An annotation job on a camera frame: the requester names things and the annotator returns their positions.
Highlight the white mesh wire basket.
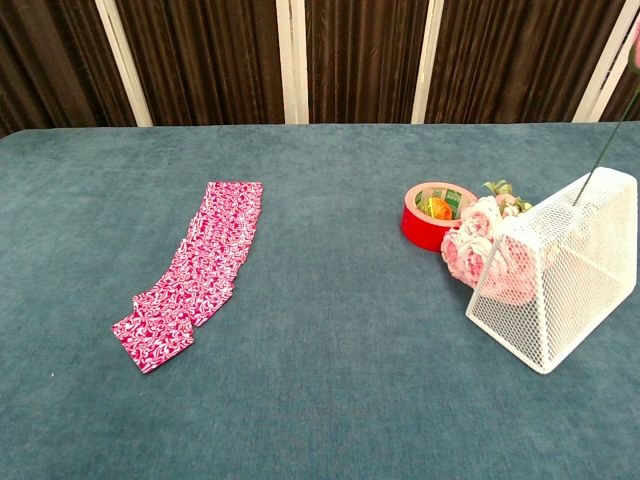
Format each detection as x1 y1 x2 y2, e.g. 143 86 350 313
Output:
464 167 640 375

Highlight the pink rose with green stem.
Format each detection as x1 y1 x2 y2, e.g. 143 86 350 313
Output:
573 34 640 207

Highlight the small orange green wrapped item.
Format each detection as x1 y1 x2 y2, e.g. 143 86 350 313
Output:
417 196 454 221

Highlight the white frame post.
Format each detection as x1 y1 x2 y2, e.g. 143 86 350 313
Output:
275 0 310 125
572 0 635 123
93 0 154 128
410 0 446 125

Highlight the red tape roll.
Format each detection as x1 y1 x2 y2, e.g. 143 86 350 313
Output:
399 181 479 253

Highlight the blue felt table cover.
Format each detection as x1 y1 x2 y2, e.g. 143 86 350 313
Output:
0 121 640 480

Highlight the pink playing card spread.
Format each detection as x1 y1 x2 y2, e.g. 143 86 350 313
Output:
149 180 265 329

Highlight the brown curtain panel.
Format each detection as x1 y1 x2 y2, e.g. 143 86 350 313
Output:
0 0 137 139
115 0 287 126
304 0 431 125
598 0 640 123
425 0 624 125

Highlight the pink artificial flower bouquet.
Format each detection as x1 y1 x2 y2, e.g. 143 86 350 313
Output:
440 179 536 306

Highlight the pink patterned playing card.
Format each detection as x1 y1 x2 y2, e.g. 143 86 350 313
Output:
112 305 196 375
131 288 196 329

